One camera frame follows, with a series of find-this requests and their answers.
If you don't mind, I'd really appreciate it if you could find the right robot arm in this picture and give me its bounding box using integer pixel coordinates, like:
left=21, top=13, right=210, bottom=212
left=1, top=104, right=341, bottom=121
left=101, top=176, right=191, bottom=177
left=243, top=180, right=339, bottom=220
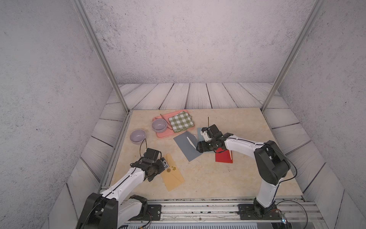
left=196, top=125, right=291, bottom=210

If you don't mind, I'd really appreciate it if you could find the light blue envelope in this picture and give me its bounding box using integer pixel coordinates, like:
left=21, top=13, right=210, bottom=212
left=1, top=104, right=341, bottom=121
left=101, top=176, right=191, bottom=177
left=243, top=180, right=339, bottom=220
left=198, top=129, right=213, bottom=152

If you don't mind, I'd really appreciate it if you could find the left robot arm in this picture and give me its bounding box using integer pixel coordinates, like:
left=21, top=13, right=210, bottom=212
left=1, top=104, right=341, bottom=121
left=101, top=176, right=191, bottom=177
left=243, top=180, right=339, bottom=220
left=76, top=148, right=169, bottom=229

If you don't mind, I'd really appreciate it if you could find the red envelope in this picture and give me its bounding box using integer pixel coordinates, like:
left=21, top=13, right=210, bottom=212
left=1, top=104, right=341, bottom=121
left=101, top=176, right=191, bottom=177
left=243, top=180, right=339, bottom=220
left=215, top=148, right=233, bottom=164

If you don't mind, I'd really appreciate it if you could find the aluminium frame post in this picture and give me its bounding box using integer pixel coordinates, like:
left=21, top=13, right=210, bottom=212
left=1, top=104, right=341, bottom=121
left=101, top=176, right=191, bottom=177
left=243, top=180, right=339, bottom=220
left=260, top=0, right=326, bottom=114
left=71, top=0, right=130, bottom=114

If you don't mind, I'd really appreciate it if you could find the lilac bowl on tray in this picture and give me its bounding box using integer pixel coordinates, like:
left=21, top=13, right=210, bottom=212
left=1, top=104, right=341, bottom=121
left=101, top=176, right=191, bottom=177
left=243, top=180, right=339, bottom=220
left=152, top=118, right=167, bottom=133

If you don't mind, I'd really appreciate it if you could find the lilac bowl on table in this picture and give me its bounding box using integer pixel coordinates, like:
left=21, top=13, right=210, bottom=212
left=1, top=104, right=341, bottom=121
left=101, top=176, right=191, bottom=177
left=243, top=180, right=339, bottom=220
left=130, top=129, right=146, bottom=145

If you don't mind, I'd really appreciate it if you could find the left aluminium frame post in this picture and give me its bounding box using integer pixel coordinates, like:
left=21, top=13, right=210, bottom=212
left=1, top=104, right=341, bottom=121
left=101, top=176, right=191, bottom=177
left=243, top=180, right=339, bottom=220
left=71, top=0, right=130, bottom=114

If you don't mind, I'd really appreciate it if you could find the green checkered cloth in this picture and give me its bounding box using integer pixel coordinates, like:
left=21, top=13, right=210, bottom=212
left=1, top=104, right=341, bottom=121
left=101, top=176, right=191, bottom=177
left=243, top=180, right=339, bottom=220
left=169, top=111, right=194, bottom=133

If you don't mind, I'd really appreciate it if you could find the pink tray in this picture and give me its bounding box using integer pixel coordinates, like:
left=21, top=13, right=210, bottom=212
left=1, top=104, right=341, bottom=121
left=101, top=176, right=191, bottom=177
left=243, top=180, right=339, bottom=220
left=152, top=110, right=195, bottom=138

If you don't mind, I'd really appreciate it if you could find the yellow envelope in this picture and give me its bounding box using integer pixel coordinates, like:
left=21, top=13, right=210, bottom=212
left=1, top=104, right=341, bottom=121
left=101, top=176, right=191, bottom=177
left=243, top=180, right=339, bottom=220
left=160, top=154, right=185, bottom=191

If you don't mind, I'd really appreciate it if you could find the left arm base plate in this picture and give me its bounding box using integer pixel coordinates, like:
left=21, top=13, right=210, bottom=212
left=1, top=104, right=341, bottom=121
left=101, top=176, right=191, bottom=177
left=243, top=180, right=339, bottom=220
left=130, top=204, right=162, bottom=221

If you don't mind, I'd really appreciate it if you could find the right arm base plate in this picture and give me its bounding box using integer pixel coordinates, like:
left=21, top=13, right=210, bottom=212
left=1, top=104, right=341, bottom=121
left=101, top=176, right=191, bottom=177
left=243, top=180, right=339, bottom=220
left=237, top=204, right=282, bottom=220

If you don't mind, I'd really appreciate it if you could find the aluminium front rail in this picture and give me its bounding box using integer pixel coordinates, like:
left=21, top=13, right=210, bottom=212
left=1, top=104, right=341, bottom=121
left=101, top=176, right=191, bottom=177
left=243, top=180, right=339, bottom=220
left=123, top=199, right=328, bottom=229

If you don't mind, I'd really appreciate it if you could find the grey envelope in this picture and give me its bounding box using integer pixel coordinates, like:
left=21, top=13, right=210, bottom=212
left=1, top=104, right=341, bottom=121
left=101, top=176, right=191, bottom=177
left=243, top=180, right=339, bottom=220
left=173, top=131, right=202, bottom=162

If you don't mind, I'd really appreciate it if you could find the right aluminium frame post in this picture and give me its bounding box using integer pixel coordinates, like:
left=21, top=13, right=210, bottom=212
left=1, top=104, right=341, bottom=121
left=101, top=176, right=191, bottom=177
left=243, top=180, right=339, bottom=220
left=260, top=0, right=326, bottom=114

